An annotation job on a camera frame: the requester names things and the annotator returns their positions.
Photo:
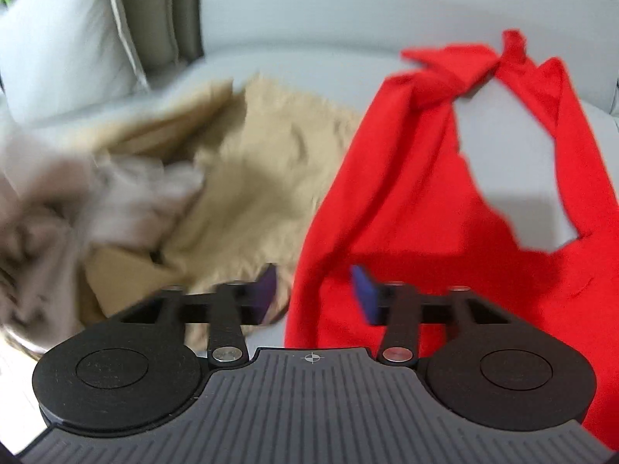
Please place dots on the khaki pants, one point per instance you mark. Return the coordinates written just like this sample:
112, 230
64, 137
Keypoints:
261, 164

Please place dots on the white garment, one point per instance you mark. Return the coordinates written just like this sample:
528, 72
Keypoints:
121, 193

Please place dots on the large grey pillow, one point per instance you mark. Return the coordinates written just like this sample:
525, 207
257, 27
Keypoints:
63, 43

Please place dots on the small grey pillow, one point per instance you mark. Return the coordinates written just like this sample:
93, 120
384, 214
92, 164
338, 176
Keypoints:
162, 9

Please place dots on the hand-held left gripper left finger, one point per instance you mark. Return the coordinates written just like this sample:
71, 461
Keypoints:
265, 295

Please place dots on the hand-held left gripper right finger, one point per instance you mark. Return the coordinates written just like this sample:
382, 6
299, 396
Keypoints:
365, 295

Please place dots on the grey sofa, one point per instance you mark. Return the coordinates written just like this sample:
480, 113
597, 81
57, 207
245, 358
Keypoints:
314, 24

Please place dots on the red tank top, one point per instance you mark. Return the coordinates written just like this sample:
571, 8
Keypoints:
396, 203

